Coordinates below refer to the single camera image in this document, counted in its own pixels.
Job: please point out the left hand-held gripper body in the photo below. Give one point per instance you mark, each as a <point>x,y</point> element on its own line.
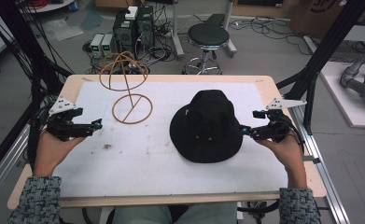
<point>65,126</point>

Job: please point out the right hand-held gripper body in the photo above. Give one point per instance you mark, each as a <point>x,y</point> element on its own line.
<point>272,127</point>

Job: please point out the person's left hand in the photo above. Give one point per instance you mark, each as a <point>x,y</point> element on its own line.
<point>54,152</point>

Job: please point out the person's right hand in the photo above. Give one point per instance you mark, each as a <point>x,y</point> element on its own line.
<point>287,155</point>

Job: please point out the black bucket hat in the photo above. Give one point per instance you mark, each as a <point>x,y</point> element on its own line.
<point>206,127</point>

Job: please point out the brown rattan hat stand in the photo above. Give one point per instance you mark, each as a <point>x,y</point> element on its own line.
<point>129,93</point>

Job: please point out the white floor board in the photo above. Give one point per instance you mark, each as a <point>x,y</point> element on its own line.
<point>342,102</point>

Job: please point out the white table mat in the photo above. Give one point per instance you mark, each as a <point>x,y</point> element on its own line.
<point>158,174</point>

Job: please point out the grey power supply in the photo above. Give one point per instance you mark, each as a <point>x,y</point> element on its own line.
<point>96,43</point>
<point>107,43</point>

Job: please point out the black computer tower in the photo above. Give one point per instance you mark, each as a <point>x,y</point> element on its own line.
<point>145,26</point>
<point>123,32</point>

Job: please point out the person's legs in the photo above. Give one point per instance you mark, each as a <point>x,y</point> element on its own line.
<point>202,214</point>

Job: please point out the clear plastic sheet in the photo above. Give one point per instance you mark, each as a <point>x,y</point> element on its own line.
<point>62,29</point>

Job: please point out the black round stool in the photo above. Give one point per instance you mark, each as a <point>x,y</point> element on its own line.
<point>208,34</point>

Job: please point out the white table leg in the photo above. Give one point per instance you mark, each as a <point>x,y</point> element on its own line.
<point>177,34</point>
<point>230,28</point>

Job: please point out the blue sheet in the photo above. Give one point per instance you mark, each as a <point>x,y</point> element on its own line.
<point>91,20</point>

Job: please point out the white box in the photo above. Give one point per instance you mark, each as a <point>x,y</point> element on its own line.
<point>131,13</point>

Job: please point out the cardboard box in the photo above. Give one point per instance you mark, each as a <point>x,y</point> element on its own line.
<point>323,15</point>

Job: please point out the aluminium rail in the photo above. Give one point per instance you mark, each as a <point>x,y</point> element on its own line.
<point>325,180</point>
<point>2,172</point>

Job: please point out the black metal frame post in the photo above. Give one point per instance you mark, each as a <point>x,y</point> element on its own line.
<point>326,46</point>
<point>18,37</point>

